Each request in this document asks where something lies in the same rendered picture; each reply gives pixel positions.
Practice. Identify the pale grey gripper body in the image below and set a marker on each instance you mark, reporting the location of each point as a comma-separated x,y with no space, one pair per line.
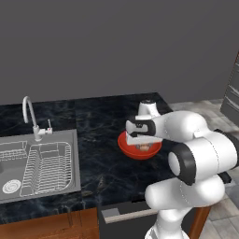
140,140

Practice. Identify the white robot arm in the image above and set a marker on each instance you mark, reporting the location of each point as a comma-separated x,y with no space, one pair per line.
199,149

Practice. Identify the red bowl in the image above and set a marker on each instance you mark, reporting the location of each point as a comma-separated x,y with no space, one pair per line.
133,151

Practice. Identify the steel sink basin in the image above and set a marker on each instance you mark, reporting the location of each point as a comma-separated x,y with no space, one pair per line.
9,169

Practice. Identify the round white sink drain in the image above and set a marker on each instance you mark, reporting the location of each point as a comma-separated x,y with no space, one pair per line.
11,186

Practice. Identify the orange tangerine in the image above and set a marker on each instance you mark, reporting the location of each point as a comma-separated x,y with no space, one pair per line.
144,147

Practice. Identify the brown wooden side panel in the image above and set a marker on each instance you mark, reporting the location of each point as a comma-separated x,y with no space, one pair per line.
199,221

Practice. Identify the grey steel fridge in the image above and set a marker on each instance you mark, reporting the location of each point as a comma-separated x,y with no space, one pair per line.
231,96

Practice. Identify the white curved tap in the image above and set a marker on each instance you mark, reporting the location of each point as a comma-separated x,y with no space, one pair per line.
37,132

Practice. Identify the brown wooden cupboard door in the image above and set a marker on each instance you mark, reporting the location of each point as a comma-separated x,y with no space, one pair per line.
37,225

